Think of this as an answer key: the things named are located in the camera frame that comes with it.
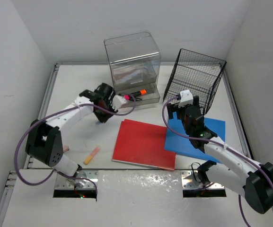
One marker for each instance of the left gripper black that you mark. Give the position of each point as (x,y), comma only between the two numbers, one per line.
(102,118)

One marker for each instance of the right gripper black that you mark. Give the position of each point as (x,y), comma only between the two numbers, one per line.
(173,108)

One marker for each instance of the pink highlighter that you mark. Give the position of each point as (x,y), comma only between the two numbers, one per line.
(132,98)

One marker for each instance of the orange highlighter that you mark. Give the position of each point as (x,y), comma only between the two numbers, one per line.
(139,93)

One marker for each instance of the yellow highlighter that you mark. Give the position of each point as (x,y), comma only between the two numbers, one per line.
(91,155)

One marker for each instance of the clear plastic drawer unit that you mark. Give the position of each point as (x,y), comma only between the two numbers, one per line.
(134,61)

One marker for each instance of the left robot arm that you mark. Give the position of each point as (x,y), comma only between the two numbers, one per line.
(44,142)

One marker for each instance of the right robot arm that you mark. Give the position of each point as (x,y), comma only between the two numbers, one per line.
(248,178)

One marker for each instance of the blue folder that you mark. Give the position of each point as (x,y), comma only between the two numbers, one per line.
(182,146)

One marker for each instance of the red folder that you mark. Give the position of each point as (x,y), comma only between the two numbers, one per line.
(143,144)

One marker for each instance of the pink eraser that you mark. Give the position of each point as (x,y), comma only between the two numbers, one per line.
(66,148)

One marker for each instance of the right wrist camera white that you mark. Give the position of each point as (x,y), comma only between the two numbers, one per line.
(186,98)

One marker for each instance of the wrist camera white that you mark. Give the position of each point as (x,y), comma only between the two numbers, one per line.
(118,102)
(186,98)

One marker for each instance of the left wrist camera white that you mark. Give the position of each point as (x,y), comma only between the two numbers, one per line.
(118,102)

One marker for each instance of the black wire mesh rack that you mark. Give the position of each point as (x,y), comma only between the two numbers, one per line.
(199,73)

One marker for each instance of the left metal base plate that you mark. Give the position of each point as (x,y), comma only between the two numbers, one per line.
(85,181)

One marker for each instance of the metal base plate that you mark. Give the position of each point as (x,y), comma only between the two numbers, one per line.
(85,181)
(190,182)

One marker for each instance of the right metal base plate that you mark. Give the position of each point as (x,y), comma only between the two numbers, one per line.
(190,182)

